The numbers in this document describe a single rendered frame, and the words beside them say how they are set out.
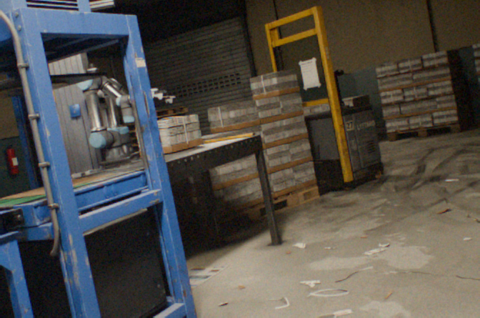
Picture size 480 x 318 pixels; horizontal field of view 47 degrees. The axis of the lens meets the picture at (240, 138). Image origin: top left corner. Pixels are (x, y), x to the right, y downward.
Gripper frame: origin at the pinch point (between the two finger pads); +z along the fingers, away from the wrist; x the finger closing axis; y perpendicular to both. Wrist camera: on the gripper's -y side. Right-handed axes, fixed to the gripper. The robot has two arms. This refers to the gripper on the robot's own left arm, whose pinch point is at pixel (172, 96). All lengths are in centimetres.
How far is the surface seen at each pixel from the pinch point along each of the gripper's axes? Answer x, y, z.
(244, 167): 44, 69, 40
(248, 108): 33, 20, 57
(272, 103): 27, 20, 88
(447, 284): 289, 85, 4
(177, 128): 110, 13, -46
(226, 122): 25, 29, 38
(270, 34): -48, -44, 143
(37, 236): 229, 27, -163
